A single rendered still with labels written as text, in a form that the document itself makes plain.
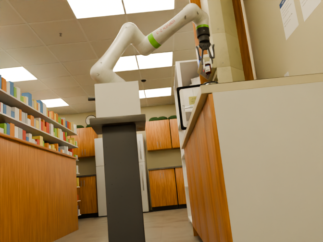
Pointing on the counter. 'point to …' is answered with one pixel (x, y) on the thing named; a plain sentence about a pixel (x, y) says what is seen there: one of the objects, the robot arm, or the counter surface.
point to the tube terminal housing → (227, 58)
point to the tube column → (220, 16)
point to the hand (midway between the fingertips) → (207, 64)
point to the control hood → (211, 69)
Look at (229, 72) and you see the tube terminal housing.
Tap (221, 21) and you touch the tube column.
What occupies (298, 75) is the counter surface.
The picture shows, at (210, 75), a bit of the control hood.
